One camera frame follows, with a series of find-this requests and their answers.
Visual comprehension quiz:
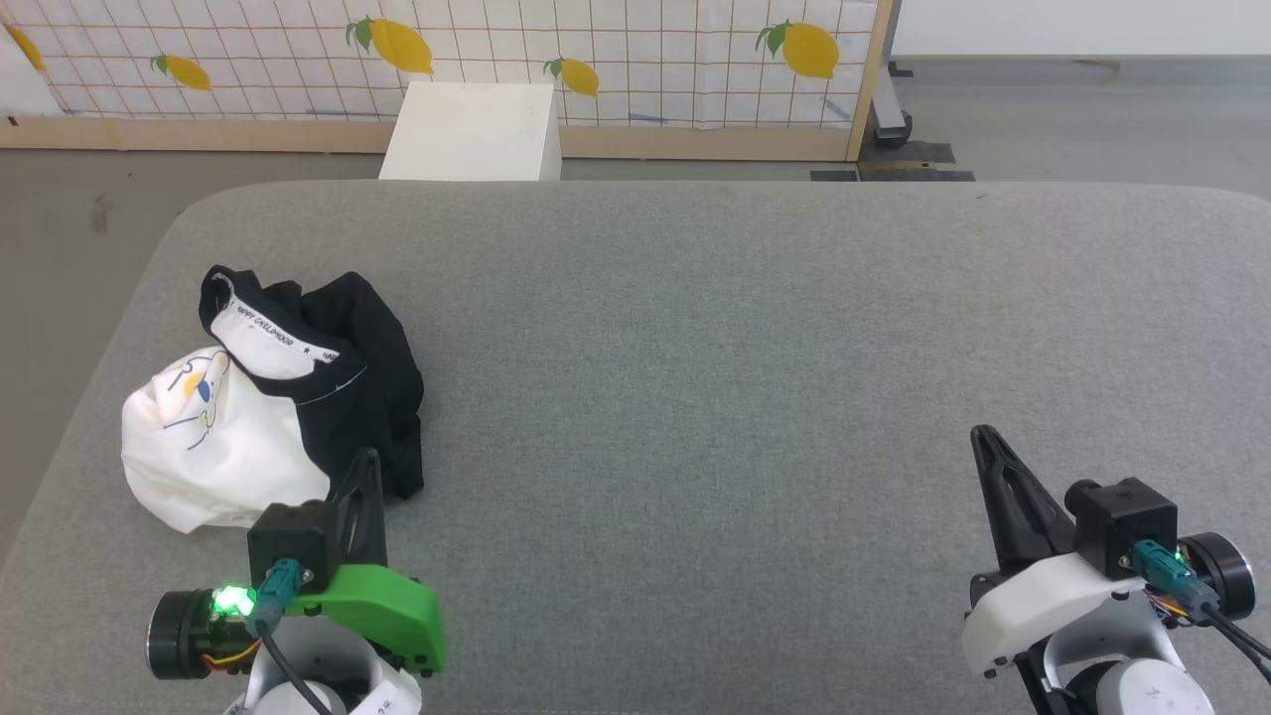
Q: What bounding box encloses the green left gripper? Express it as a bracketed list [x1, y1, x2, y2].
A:
[286, 447, 448, 678]

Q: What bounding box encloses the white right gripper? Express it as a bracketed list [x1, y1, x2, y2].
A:
[959, 424, 1158, 678]

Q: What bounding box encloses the white and black long-sleeve shirt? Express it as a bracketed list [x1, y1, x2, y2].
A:
[121, 264, 426, 534]

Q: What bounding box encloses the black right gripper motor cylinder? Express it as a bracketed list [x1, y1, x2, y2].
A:
[1178, 532, 1258, 623]

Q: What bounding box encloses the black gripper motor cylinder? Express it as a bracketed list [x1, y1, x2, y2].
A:
[148, 586, 261, 683]
[1178, 532, 1258, 623]

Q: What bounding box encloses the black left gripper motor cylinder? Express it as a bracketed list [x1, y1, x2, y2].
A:
[148, 586, 261, 683]

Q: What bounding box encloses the grey fabric sofa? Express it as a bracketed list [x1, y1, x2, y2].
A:
[0, 181, 1271, 715]

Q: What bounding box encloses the large black floor mat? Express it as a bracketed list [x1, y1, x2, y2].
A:
[858, 141, 976, 183]

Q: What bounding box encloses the white rectangular box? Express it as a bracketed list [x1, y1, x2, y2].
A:
[378, 81, 563, 183]

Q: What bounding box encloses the screen foot with caster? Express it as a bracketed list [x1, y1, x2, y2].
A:
[868, 60, 916, 151]

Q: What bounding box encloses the lemon-print wooden-framed screen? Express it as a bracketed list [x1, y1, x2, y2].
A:
[0, 0, 895, 163]

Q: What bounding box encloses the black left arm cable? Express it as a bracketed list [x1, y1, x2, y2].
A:
[246, 559, 335, 715]

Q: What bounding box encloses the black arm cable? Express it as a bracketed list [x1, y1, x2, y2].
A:
[1132, 541, 1271, 686]
[246, 559, 335, 715]

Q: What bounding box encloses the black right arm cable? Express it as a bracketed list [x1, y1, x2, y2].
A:
[1132, 541, 1271, 686]

